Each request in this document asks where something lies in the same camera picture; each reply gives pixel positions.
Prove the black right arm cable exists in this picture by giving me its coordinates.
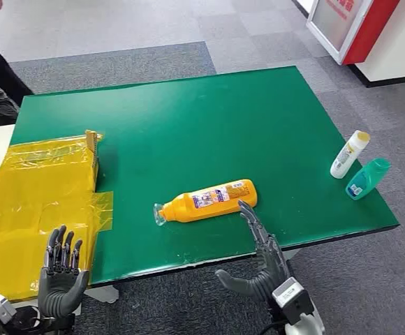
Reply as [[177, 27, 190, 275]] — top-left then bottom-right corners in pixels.
[[258, 318, 288, 335]]

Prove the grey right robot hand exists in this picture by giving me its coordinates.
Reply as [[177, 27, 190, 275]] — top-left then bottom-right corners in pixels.
[[215, 200, 291, 304]]

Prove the orange bottle with clear cap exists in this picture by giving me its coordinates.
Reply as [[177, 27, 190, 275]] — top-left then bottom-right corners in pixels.
[[153, 179, 258, 227]]

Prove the green table mat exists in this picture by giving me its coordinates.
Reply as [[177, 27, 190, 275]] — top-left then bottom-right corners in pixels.
[[10, 66, 400, 285]]

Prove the white bottle with yellow cap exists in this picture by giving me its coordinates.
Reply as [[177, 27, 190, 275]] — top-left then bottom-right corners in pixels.
[[329, 130, 371, 180]]

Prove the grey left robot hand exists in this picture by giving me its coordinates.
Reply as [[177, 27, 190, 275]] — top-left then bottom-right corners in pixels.
[[38, 225, 90, 320]]

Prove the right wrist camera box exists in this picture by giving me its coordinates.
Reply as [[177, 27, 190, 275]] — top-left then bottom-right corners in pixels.
[[271, 276, 315, 325]]

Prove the yellow taped cardboard box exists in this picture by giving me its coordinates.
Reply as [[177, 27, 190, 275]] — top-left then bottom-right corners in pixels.
[[0, 130, 114, 304]]

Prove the teal bottle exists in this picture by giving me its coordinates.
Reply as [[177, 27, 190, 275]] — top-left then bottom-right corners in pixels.
[[344, 157, 391, 201]]

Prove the red and white display stand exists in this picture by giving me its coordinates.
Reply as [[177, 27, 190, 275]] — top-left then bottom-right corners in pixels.
[[305, 0, 401, 66]]

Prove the white counter with black base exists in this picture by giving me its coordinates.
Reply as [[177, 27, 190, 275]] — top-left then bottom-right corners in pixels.
[[348, 0, 405, 88]]

